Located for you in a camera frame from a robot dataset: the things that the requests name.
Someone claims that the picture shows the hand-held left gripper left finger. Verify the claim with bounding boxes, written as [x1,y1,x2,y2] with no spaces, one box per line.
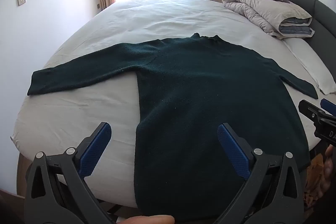
[24,122,118,224]

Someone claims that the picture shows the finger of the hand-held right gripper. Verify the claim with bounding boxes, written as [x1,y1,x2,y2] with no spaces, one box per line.
[321,98,336,116]
[299,100,326,122]

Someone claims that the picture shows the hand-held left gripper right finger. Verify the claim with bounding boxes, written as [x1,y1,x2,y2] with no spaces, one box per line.
[210,123,306,224]

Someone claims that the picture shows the dark green sweater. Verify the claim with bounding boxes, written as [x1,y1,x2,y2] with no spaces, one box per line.
[27,33,319,224]

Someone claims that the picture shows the person's right hand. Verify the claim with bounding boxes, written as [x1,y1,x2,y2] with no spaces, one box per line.
[323,145,336,188]

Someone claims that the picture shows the person's left hand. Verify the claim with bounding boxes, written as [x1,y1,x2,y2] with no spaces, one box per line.
[117,215,175,224]

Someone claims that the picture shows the white pillow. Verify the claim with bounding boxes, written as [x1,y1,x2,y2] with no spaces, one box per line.
[282,36,336,95]

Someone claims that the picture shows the grey headboard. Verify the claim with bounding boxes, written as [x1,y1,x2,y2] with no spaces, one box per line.
[280,0,336,56]

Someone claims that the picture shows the folded beige duvet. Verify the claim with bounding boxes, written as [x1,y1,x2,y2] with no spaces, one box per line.
[221,0,315,39]

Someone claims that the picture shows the bed with white sheet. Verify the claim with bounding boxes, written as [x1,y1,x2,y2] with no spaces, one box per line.
[10,0,336,209]

